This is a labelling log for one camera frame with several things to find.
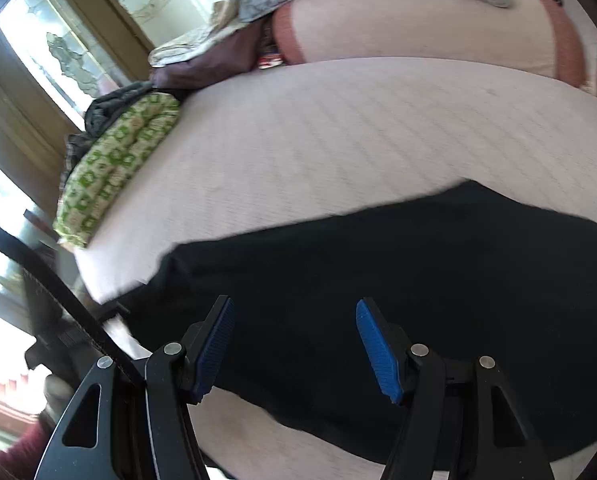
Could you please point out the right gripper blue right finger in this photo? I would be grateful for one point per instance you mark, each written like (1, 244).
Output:
(465, 415)

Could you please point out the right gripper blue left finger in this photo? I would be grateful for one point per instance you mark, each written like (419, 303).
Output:
(139, 427)

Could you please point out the black pants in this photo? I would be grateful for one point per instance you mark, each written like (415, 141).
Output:
(466, 271)

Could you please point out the green patterned cloth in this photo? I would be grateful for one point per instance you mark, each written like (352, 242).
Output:
(110, 164)

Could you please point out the dark grey garment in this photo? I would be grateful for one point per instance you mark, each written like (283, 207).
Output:
(103, 111)

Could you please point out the dark maroon cloth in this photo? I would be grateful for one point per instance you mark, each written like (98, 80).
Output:
(237, 54)

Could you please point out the pink bolster pillow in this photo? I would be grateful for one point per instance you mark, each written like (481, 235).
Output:
(536, 36)

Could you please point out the wooden window frame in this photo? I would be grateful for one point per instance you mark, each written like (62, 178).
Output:
(56, 57)

